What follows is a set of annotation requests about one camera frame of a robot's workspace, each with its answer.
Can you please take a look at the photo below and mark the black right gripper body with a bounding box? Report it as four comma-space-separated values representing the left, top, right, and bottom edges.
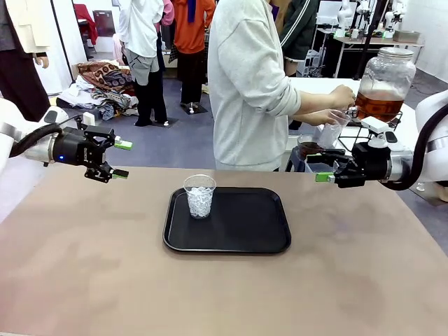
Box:
349, 142, 391, 183

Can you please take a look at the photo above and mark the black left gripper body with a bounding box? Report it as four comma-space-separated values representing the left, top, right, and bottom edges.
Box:
51, 127, 106, 166

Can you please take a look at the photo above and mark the tall clear iced cup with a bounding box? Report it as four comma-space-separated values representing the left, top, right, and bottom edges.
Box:
316, 109, 352, 150

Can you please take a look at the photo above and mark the short clear iced cup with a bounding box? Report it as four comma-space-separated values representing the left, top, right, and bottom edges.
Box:
183, 174, 217, 220

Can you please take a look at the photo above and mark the person's left forearm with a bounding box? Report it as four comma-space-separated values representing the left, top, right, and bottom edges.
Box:
299, 110, 330, 126

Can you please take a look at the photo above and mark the person's right forearm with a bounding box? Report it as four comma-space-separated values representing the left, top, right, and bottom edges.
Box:
297, 91, 337, 115

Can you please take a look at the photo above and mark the glass drink dispenser jar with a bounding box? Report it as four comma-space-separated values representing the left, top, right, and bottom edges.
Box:
344, 47, 417, 124

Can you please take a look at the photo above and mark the person's left hand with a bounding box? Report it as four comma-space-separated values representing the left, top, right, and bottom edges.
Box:
323, 108, 348, 126

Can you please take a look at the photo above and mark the person's right hand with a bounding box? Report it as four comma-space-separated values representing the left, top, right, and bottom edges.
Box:
330, 85, 358, 111

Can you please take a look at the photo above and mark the dark round container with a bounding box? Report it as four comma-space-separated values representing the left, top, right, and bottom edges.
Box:
297, 134, 328, 155

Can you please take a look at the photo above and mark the dark blue stool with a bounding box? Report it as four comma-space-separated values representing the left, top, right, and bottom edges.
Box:
290, 146, 318, 173

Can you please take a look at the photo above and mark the pile of patterned clothes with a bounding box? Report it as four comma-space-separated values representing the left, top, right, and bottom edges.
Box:
55, 61, 140, 122

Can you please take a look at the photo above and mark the white side table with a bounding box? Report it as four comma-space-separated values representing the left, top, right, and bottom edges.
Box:
289, 76, 421, 141

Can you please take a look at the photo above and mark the person in grey sweatshirt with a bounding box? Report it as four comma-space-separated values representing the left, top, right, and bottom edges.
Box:
206, 0, 302, 172

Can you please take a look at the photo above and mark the black plastic serving tray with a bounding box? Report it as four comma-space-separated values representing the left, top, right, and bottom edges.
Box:
162, 185, 292, 255

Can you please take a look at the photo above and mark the black slanted pole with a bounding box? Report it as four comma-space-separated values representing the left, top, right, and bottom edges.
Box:
353, 0, 389, 81

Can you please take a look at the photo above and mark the figure in white shirt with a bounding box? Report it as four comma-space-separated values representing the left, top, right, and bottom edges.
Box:
117, 0, 179, 127

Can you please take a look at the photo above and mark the background work table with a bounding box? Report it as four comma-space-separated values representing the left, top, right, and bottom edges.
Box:
314, 27, 426, 78

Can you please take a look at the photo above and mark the dark maroon chair back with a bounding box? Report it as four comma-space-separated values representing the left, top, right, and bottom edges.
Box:
92, 10, 116, 38

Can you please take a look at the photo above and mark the red hanging garment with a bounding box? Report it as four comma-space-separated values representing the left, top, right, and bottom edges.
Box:
73, 3, 99, 46

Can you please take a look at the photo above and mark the grey metal box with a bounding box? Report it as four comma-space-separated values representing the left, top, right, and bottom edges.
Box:
393, 29, 421, 45

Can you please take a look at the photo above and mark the figure in cream jacket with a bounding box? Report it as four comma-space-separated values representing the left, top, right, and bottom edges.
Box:
0, 0, 52, 122

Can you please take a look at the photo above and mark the person in dark striped jacket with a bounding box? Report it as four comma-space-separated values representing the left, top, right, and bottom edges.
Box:
278, 0, 320, 76

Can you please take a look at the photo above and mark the figure in orange top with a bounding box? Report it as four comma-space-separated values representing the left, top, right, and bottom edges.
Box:
173, 0, 217, 115

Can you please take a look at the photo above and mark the small white background robot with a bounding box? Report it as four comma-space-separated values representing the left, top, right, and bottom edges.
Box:
383, 0, 407, 31
337, 0, 353, 31

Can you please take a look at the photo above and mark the black wire dispenser stand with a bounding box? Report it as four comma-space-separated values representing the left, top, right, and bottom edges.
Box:
337, 111, 403, 152

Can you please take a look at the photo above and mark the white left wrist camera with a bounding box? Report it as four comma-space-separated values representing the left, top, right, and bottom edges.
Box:
73, 112, 95, 130

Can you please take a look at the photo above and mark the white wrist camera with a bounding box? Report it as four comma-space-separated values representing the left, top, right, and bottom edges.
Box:
360, 116, 398, 148
73, 112, 95, 130

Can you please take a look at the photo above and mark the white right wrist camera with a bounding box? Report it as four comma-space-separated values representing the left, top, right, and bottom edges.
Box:
360, 116, 398, 148

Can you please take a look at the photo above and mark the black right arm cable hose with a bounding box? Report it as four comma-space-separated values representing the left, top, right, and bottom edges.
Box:
379, 103, 448, 192

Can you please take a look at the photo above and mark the black panel frame pole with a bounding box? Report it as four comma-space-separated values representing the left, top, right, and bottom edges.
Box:
50, 0, 75, 85

